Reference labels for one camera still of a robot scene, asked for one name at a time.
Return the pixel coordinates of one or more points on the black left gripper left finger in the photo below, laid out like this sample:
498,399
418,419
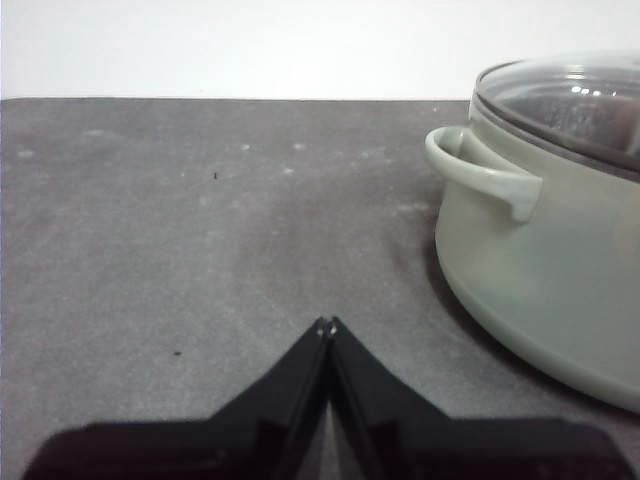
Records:
225,450

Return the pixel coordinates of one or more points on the glass lid with green knob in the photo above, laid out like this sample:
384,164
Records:
530,100

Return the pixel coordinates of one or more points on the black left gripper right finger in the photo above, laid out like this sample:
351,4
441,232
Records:
450,450

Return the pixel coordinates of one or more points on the pale green electric cooking pot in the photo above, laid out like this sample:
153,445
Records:
525,280

